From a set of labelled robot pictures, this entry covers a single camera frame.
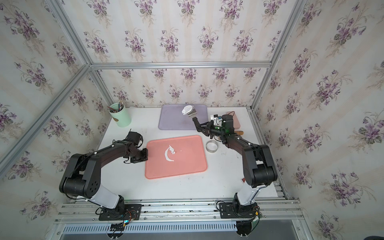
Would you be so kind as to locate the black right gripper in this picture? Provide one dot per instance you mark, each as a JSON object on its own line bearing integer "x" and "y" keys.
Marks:
{"x": 207, "y": 128}

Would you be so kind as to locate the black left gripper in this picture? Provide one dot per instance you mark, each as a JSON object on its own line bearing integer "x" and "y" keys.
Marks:
{"x": 144, "y": 157}

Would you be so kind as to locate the metal ring cutter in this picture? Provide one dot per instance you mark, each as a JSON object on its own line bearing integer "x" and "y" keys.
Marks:
{"x": 212, "y": 146}

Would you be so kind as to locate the pink plastic tray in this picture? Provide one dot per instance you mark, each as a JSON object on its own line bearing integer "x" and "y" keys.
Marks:
{"x": 193, "y": 159}

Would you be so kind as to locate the black handled metal scraper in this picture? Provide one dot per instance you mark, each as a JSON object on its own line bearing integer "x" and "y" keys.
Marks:
{"x": 193, "y": 115}

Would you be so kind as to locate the white dough piece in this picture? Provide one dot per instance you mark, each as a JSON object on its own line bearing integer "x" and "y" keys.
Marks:
{"x": 189, "y": 110}

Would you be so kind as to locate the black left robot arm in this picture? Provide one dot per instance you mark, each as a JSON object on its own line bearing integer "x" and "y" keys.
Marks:
{"x": 82, "y": 176}

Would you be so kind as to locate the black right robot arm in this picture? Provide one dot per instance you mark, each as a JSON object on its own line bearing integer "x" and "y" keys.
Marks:
{"x": 258, "y": 165}

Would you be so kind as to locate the white dough trimming scrap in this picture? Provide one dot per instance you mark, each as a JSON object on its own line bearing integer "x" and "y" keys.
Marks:
{"x": 172, "y": 154}

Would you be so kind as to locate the pink rectangular case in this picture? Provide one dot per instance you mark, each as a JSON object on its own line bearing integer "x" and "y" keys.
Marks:
{"x": 236, "y": 121}

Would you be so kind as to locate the green utensil cup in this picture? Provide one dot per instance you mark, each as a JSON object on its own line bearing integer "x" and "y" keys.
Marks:
{"x": 120, "y": 114}

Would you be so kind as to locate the purple plastic tray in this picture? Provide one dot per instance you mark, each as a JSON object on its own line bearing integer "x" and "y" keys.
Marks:
{"x": 171, "y": 117}

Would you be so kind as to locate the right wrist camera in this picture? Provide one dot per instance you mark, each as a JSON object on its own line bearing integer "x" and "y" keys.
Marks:
{"x": 216, "y": 119}

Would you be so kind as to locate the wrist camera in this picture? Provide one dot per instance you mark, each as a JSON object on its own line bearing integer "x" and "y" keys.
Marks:
{"x": 216, "y": 119}
{"x": 135, "y": 138}

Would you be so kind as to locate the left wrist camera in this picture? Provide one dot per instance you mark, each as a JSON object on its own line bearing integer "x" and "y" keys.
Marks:
{"x": 135, "y": 138}

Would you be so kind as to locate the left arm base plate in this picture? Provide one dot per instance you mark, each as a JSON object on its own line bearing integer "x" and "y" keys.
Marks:
{"x": 128, "y": 212}

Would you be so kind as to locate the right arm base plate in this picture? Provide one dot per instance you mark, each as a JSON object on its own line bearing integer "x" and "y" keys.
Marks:
{"x": 238, "y": 208}

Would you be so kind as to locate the aluminium frame rail front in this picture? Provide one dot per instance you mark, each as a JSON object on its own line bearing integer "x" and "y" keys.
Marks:
{"x": 183, "y": 210}

